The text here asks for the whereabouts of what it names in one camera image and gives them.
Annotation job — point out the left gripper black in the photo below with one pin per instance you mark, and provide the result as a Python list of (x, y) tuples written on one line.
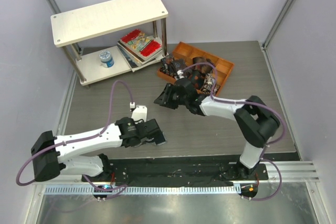
[(139, 121)]

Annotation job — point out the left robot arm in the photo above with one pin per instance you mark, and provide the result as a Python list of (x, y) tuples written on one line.
[(65, 154)]

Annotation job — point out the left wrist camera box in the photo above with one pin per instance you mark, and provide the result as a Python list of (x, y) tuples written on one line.
[(140, 113)]

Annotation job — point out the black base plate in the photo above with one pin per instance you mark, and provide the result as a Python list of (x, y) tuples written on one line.
[(198, 171)]

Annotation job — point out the slotted cable duct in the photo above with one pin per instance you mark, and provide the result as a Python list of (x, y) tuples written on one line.
[(87, 189)]

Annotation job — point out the bottom dark cover book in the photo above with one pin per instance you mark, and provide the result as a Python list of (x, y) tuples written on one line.
[(134, 63)]

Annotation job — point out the cat pattern tie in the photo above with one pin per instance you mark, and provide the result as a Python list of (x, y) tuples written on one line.
[(210, 84)]

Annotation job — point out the brown blue floral tie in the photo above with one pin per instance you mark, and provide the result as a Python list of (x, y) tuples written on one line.
[(178, 65)]

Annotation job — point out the black orange flower tie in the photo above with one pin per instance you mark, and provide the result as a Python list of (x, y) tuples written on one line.
[(196, 79)]

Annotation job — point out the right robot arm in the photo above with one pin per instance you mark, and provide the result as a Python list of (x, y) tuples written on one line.
[(257, 122)]

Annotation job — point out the blue jar white lid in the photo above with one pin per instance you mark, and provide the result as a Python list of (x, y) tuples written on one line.
[(106, 59)]

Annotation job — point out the white two-tier shelf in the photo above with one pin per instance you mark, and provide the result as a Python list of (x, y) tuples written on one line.
[(96, 20)]

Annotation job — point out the red treehouse book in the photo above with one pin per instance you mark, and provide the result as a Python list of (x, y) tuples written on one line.
[(141, 44)]

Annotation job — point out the grey floral tie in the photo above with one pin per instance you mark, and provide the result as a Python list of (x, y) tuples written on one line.
[(160, 143)]

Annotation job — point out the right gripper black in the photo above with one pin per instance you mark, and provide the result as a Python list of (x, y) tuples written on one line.
[(165, 98)]

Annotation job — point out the dark brown red tie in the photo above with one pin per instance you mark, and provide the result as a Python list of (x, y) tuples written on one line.
[(203, 65)]

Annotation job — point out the orange wooden divided tray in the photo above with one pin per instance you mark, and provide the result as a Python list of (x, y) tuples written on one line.
[(221, 70)]

